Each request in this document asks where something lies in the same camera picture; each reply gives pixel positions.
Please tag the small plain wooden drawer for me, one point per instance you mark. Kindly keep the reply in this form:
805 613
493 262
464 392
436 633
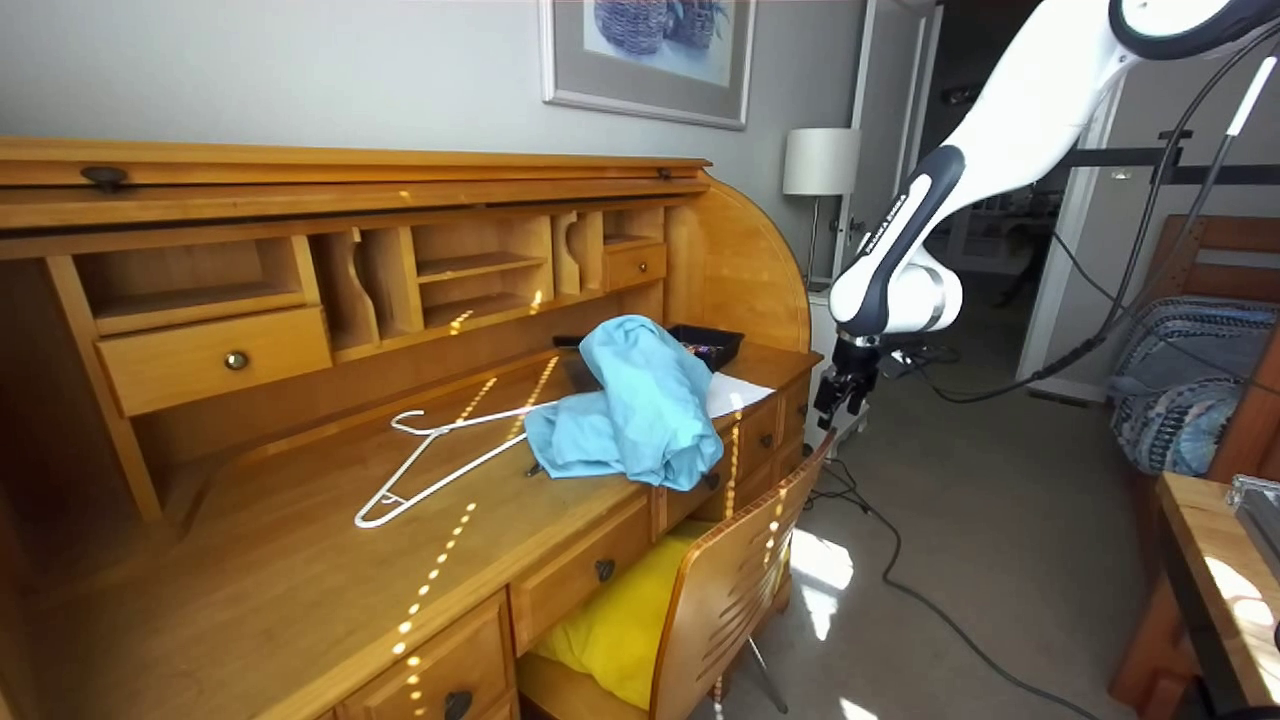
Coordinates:
634 265

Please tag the grey box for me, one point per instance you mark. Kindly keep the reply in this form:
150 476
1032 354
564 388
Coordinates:
1260 521

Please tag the light wooden table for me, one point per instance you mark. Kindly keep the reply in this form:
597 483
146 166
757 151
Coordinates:
1222 587

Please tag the wooden roll-top desk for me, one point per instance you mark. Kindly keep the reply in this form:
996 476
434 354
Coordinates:
265 560

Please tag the yellow seat cushion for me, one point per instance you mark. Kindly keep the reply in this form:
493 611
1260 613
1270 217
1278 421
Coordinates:
623 625

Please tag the black tray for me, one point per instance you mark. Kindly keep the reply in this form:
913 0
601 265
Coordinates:
715 346

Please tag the white paper sheet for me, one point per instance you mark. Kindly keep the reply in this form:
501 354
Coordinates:
737 392

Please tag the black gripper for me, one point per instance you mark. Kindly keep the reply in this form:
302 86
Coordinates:
858 367

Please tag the framed blue picture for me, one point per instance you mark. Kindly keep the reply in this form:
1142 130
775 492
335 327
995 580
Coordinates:
654 54

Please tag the wooden chair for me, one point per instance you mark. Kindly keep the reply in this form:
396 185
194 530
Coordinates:
720 587

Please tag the wide centre desk drawer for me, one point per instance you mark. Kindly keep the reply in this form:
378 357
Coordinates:
564 580

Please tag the light blue cloth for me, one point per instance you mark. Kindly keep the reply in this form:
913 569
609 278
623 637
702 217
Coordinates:
642 402

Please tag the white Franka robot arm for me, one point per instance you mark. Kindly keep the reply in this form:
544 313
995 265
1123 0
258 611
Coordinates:
1012 121

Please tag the brown wooden bed frame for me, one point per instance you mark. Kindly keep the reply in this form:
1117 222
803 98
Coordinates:
1260 236

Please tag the round brass knob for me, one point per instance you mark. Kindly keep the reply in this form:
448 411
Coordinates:
239 362

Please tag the large pedestal desk drawer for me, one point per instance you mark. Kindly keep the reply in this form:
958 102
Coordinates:
427 673

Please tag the small drawer with brass knob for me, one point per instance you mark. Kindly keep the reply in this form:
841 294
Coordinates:
175 367

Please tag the blue grey blanket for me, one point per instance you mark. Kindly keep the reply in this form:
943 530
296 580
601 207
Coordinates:
1172 402

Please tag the white table lamp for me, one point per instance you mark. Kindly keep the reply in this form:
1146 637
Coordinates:
816 162

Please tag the white door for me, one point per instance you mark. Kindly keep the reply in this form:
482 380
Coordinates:
886 82

